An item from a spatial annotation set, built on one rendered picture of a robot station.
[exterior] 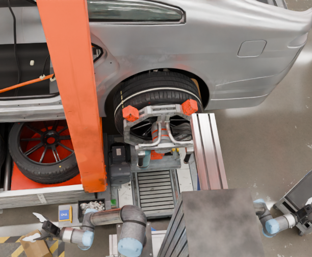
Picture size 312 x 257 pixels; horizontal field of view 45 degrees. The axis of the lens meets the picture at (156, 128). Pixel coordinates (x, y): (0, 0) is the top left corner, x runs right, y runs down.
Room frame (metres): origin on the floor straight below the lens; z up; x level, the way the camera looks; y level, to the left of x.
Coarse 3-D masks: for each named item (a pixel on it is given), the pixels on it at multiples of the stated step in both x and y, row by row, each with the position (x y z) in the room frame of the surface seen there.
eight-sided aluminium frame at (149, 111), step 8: (176, 104) 1.46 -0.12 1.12; (144, 112) 1.37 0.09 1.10; (152, 112) 1.36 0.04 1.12; (160, 112) 1.37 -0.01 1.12; (168, 112) 1.38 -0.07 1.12; (176, 112) 1.40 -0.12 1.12; (136, 120) 1.33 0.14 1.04; (128, 128) 1.32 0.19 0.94; (128, 136) 1.32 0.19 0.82; (176, 136) 1.46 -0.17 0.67; (184, 136) 1.47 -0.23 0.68; (136, 144) 1.33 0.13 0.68
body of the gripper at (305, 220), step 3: (291, 213) 0.76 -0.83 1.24; (294, 216) 0.74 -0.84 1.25; (306, 216) 0.75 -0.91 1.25; (309, 216) 0.75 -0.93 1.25; (297, 219) 0.72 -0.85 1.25; (303, 219) 0.74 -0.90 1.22; (306, 219) 0.74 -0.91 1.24; (297, 222) 0.71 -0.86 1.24; (300, 222) 0.74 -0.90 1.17; (303, 222) 0.73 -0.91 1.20; (306, 222) 0.73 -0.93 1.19
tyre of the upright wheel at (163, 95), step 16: (128, 80) 1.62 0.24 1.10; (144, 80) 1.59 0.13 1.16; (160, 80) 1.60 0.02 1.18; (176, 80) 1.63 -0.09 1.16; (192, 80) 1.73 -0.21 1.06; (128, 96) 1.49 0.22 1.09; (144, 96) 1.46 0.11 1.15; (160, 96) 1.46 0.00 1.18; (176, 96) 1.49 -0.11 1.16; (192, 96) 1.56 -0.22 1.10
